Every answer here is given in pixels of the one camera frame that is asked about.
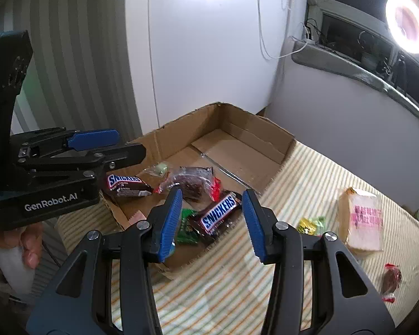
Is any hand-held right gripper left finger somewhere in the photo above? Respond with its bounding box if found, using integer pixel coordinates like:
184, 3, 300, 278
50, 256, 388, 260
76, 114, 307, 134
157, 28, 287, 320
26, 186, 184, 335

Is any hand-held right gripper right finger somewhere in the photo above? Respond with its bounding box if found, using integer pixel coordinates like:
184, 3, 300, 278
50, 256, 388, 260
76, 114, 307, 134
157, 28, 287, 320
242, 188, 395, 335

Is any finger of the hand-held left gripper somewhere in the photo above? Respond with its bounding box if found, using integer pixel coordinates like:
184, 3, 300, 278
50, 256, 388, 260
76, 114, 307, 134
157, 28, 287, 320
18, 142, 147, 179
10, 127, 120, 158

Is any green snack packet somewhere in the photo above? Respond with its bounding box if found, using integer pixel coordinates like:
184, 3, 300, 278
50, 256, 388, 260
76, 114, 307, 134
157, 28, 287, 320
175, 209, 200, 245

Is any mini brown chocolate bar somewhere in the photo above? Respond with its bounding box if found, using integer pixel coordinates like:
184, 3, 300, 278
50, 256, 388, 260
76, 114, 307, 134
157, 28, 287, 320
105, 174, 153, 198

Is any small green candy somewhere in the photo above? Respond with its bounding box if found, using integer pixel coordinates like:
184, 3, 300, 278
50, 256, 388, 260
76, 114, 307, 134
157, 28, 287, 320
143, 161, 170, 178

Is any long brown chocolate bar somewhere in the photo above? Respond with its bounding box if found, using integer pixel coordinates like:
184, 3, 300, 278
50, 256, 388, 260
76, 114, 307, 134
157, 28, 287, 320
188, 192, 243, 241

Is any yellow candy packet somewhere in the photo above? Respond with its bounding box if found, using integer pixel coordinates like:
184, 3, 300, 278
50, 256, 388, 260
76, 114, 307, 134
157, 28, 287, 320
297, 216, 327, 236

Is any cardboard box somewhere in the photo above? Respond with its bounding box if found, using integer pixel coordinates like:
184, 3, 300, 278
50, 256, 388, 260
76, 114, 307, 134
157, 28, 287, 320
99, 102, 297, 280

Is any bread slice package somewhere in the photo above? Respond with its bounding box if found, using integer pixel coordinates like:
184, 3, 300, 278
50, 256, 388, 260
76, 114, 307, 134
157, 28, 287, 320
337, 187, 385, 257

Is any red chocolate candy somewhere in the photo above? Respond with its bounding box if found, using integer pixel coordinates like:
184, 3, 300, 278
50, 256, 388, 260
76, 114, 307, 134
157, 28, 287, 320
380, 263, 403, 303

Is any person's left hand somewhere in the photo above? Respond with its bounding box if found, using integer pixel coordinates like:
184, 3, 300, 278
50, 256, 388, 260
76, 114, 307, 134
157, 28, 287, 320
0, 222, 45, 269

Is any striped tablecloth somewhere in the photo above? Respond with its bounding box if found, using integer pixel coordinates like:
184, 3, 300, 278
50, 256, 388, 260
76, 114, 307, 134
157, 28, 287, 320
58, 141, 419, 335

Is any white cabinet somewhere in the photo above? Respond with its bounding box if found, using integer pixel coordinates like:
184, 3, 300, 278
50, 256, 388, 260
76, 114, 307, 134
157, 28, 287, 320
124, 0, 290, 137

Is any black tripod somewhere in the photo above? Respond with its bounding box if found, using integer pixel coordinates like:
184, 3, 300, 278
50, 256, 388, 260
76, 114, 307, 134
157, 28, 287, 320
393, 51, 411, 91

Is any white framed window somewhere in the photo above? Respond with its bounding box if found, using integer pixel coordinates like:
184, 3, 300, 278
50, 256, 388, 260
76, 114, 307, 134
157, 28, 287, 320
307, 0, 419, 77

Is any white cable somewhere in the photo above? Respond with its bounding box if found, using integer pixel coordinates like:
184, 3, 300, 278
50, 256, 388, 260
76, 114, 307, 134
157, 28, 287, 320
256, 0, 310, 60

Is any ring light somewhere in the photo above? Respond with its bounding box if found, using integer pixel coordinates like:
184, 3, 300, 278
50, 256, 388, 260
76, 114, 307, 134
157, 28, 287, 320
385, 0, 419, 54

